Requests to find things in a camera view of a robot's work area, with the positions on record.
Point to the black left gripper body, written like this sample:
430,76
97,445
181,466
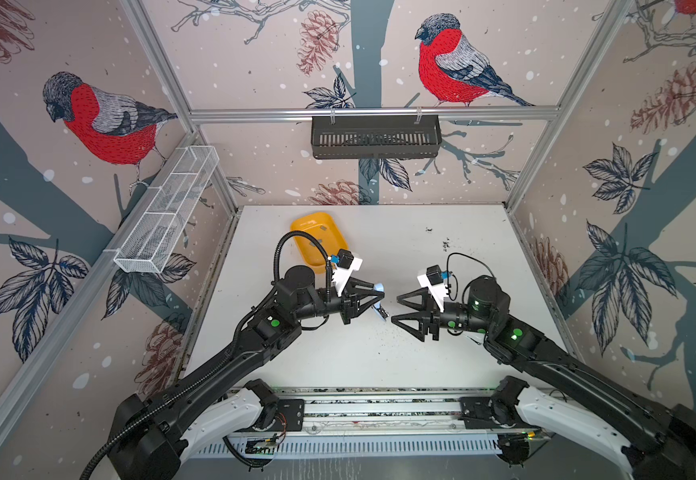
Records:
343,305

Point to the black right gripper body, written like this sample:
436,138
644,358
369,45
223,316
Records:
457,316

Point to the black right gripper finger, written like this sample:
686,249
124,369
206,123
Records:
419,326
421,300

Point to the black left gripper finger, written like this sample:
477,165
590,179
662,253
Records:
362,305
360,287

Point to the light blue stapler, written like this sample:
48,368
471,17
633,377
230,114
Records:
378,307

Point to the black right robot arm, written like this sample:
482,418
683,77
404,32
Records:
646,439

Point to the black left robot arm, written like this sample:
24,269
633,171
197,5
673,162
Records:
150,436

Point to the yellow plastic tray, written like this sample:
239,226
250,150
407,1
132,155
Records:
322,227

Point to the aluminium top crossbar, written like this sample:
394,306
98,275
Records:
488,113

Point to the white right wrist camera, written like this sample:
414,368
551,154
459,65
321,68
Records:
434,281

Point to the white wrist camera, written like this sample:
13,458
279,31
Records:
344,264
434,281

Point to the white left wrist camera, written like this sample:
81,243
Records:
344,264

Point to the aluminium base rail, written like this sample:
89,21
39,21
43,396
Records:
289,424

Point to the black hanging wire basket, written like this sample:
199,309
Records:
376,137

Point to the white wire mesh basket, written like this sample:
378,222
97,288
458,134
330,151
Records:
157,231

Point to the aluminium frame corner post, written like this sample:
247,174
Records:
153,27

